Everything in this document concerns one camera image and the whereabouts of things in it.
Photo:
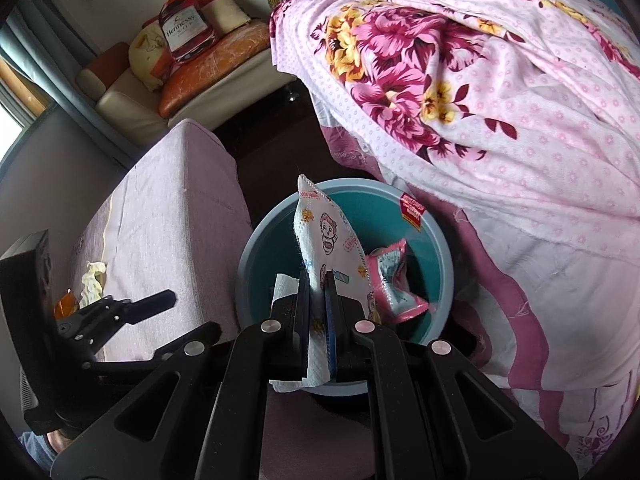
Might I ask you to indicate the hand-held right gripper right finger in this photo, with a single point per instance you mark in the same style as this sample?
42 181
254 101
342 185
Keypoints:
331 322

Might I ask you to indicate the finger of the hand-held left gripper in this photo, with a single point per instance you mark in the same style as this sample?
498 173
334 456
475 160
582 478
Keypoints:
165 347
150 305

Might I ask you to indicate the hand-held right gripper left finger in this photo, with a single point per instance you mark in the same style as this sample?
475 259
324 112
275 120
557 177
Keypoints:
303 315

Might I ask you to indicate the blue plastic bin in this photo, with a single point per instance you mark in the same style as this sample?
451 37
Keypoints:
270 247

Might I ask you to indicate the small orange wrapper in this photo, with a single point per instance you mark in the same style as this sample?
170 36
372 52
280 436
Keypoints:
66 306

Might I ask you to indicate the crumpled white tissue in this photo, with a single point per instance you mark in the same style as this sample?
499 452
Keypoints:
92 280

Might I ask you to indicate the pink snack packet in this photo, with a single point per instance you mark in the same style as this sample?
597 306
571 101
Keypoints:
395 285

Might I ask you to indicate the purple cloth-covered stool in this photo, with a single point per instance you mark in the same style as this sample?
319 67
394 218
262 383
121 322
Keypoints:
165 220

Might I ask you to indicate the person's blue jeans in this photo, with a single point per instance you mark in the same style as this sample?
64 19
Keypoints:
35 447

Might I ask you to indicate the beige sofa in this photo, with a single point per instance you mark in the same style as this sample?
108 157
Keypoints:
135 105

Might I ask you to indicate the blue-grey curtain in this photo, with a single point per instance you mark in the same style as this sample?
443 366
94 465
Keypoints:
65 85

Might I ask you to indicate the orange sofa cushion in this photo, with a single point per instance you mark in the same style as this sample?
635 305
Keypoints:
215 65

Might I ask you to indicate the yellow printed cushion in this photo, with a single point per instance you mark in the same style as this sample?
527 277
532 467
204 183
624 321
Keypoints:
145 55

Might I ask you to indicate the pink floral blanket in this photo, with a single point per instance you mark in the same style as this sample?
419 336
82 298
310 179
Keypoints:
500 135

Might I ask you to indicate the red gift bag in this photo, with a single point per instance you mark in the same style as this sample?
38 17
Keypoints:
187 30

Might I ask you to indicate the beige cushion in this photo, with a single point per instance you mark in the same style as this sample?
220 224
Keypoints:
230 12

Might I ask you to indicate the wooden window frame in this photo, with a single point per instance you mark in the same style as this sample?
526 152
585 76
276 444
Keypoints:
15 85

